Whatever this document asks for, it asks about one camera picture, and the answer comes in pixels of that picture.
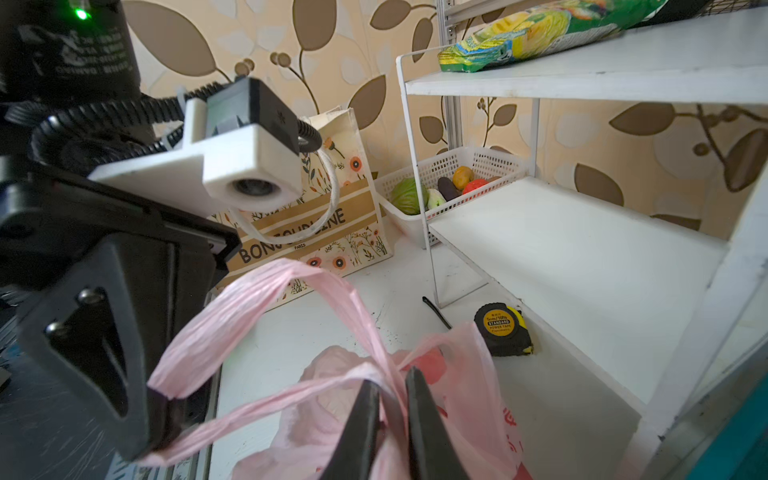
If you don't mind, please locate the white plastic vegetable basket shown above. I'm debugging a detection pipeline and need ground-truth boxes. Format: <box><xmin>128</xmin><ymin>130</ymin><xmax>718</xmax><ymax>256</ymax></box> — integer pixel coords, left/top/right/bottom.
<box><xmin>375</xmin><ymin>147</ymin><xmax>530</xmax><ymax>249</ymax></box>

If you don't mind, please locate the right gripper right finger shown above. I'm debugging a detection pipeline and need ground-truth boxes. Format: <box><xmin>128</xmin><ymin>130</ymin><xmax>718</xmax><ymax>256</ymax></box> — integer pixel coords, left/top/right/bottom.
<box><xmin>406</xmin><ymin>367</ymin><xmax>469</xmax><ymax>480</ymax></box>

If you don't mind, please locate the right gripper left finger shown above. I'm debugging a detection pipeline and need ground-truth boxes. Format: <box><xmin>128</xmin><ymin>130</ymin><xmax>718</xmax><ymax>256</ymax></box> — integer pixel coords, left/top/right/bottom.
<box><xmin>320</xmin><ymin>380</ymin><xmax>380</xmax><ymax>480</ymax></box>

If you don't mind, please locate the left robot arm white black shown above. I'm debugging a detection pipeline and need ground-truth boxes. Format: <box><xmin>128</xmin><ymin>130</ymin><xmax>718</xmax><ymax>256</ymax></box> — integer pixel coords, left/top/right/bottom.
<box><xmin>1</xmin><ymin>1</ymin><xmax>323</xmax><ymax>461</ymax></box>

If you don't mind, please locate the cream canvas tote bag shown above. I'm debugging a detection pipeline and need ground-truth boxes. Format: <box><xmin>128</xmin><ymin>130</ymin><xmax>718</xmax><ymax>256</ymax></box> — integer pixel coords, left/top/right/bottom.
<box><xmin>212</xmin><ymin>108</ymin><xmax>393</xmax><ymax>294</ymax></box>

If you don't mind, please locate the yellow green snack bag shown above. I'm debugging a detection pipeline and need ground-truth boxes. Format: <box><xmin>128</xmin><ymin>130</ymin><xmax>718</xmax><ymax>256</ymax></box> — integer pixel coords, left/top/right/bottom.
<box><xmin>438</xmin><ymin>0</ymin><xmax>665</xmax><ymax>73</ymax></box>

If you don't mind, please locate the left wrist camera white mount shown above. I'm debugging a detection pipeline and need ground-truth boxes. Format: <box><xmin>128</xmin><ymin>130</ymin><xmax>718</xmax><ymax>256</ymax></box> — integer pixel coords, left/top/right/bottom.
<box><xmin>88</xmin><ymin>77</ymin><xmax>302</xmax><ymax>217</ymax></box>

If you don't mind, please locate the green cabbage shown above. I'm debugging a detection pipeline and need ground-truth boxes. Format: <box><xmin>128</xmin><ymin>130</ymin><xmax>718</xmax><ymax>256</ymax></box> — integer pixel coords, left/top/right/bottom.
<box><xmin>390</xmin><ymin>177</ymin><xmax>429</xmax><ymax>215</ymax></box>

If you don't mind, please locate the pink plastic grocery bag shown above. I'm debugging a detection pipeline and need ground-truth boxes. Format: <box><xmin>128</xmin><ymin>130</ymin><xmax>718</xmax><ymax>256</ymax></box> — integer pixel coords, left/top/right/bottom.
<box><xmin>139</xmin><ymin>259</ymin><xmax>529</xmax><ymax>479</ymax></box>

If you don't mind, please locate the purple eggplant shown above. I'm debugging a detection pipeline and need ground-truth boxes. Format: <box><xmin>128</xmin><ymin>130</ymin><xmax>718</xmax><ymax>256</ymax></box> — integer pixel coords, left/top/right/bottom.
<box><xmin>437</xmin><ymin>177</ymin><xmax>461</xmax><ymax>202</ymax></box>

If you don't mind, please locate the white two-tier shelf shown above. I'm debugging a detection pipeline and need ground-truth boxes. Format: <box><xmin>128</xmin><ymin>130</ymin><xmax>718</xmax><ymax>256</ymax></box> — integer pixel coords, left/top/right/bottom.
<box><xmin>399</xmin><ymin>6</ymin><xmax>767</xmax><ymax>479</ymax></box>

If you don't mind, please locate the teal plastic fruit basket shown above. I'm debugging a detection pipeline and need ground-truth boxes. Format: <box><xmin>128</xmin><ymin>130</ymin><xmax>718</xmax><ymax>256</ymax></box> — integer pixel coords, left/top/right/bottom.
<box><xmin>687</xmin><ymin>377</ymin><xmax>768</xmax><ymax>480</ymax></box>

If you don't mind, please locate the yellow black tape measure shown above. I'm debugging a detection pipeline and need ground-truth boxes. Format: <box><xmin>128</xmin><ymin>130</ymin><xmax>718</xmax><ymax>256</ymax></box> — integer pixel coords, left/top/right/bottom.
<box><xmin>474</xmin><ymin>302</ymin><xmax>534</xmax><ymax>357</ymax></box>

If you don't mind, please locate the brown potato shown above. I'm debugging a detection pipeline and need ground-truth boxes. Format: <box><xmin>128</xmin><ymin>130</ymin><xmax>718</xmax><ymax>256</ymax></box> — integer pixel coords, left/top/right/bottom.
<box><xmin>452</xmin><ymin>166</ymin><xmax>474</xmax><ymax>192</ymax></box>

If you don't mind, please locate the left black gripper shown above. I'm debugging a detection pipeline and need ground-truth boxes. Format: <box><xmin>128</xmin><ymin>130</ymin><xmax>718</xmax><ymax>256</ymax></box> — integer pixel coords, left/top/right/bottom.
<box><xmin>1</xmin><ymin>155</ymin><xmax>240</xmax><ymax>461</ymax></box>

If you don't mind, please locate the red tomato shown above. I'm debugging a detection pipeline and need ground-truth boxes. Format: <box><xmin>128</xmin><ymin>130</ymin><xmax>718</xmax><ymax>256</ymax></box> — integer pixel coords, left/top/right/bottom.
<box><xmin>462</xmin><ymin>178</ymin><xmax>488</xmax><ymax>195</ymax></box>

